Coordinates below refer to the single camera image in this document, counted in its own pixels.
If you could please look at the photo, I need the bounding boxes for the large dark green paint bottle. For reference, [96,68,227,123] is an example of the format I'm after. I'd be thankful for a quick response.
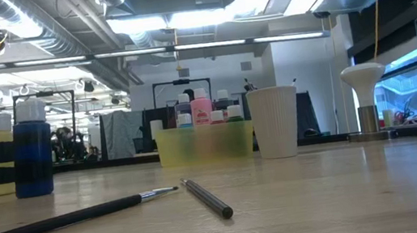
[211,87,236,112]

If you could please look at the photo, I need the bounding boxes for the small green paint bottle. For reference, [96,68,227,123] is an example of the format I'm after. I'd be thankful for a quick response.
[225,104,245,124]

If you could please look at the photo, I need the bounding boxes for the large purple paint bottle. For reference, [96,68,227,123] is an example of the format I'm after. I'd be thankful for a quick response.
[172,91,194,118]

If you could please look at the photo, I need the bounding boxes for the round-head black-handled paintbrush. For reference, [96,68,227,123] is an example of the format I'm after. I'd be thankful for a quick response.
[243,76,258,93]

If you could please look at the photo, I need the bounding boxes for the small dark blue paint bottle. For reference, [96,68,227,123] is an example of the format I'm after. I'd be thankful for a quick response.
[2,97,61,201]

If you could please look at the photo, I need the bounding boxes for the paint bottles inside bin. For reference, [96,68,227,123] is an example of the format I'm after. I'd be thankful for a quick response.
[160,87,202,131]

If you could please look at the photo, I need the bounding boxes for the yellow translucent plastic bin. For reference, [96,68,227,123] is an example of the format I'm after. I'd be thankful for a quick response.
[152,116,258,172]

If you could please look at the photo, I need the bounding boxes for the black partition panel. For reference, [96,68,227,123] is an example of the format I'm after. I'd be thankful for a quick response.
[232,95,250,121]

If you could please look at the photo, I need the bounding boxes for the white cylindrical container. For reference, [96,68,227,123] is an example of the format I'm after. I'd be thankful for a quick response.
[149,118,166,141]

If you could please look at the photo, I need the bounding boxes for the ribbed beige paper cup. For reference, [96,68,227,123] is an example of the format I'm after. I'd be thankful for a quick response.
[245,83,307,163]

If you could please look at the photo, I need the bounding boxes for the long suspended light bar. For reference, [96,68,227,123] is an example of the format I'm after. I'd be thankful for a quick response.
[0,13,331,83]

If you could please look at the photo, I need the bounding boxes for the grey cloth cover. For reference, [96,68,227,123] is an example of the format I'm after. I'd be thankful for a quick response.
[100,107,150,161]

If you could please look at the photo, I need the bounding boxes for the black trapezoid screen back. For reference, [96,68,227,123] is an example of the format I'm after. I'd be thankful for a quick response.
[293,89,322,139]

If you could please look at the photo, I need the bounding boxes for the white mushroom lamp, metal base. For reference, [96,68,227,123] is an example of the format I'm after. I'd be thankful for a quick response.
[338,59,398,146]

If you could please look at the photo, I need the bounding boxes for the pale yellow small container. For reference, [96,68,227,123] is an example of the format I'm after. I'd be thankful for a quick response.
[381,108,395,129]

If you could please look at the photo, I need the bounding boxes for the black framed window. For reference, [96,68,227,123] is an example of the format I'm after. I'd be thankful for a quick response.
[343,17,417,129]

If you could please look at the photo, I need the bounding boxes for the yellow pendant cord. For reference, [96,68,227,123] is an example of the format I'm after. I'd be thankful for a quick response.
[170,26,183,72]

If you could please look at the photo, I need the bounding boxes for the black dome ceiling camera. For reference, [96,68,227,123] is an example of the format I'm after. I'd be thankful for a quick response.
[313,9,331,20]

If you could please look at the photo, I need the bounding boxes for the yellow hanging cable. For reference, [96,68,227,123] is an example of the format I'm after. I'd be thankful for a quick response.
[364,0,393,62]

